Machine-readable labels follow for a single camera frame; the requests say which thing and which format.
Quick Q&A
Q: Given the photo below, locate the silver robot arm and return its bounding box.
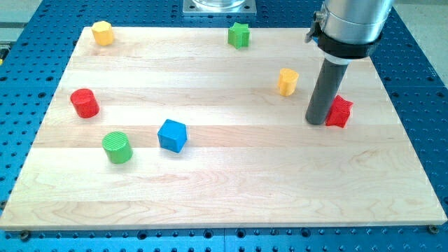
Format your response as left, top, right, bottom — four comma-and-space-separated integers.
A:
304, 0, 393, 65

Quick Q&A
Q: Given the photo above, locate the light wooden board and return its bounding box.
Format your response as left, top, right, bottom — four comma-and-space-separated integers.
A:
1, 27, 447, 230

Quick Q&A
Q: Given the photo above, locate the blue cube block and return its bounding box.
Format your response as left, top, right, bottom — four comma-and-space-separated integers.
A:
157, 119, 188, 153

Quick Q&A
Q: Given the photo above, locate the green star block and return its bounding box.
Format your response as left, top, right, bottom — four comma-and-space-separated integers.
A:
227, 22, 250, 49

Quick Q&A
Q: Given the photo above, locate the green cylinder block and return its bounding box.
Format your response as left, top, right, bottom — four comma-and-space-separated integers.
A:
101, 131, 133, 164

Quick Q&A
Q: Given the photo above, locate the red star block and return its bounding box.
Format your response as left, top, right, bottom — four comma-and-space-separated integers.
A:
325, 95, 354, 128

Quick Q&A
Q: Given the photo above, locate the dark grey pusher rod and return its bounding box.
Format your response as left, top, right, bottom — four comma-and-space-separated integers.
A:
305, 58, 350, 125

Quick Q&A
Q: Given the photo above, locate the red cylinder block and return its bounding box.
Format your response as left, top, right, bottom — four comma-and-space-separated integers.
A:
70, 88, 99, 118

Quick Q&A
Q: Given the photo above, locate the yellow hexagon block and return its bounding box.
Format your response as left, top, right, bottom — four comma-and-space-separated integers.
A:
91, 21, 115, 46

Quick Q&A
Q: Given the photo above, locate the blue perforated table plate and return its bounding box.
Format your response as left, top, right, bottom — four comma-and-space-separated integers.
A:
1, 0, 447, 251

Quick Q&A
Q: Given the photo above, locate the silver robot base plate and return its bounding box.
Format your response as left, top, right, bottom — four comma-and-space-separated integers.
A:
182, 0, 257, 16

